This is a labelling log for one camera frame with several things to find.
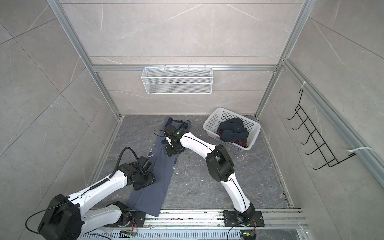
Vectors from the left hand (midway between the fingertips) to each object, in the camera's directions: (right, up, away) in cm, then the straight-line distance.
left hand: (151, 178), depth 84 cm
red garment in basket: (+52, +21, +6) cm, 57 cm away
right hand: (+10, +14, +9) cm, 20 cm away
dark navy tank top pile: (+53, +28, +22) cm, 64 cm away
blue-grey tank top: (0, -9, -6) cm, 11 cm away
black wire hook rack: (+81, +17, -23) cm, 86 cm away
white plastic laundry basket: (+36, +31, +23) cm, 53 cm away
